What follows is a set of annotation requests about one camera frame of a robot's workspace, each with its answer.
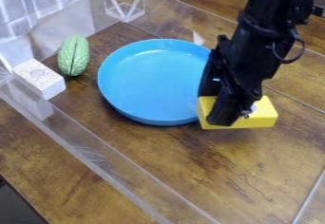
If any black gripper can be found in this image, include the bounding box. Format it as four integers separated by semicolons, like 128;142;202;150
197;11;296;126

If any yellow brick with label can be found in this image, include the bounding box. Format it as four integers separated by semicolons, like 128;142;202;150
196;96;278;130

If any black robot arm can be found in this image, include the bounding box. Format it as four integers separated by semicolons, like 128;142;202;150
197;0;313;126

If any blue round tray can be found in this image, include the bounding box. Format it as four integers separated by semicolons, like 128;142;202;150
97;39;210;126

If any green textured gourd toy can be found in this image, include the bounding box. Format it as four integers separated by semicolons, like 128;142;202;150
57;35;89;77

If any white speckled block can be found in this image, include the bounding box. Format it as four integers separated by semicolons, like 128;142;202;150
12;59;65;100

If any clear acrylic enclosure wall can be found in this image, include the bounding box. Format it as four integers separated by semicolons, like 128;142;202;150
0;0;325;224

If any clear acrylic corner bracket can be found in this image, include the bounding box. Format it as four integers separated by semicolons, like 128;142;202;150
104;0;144;23

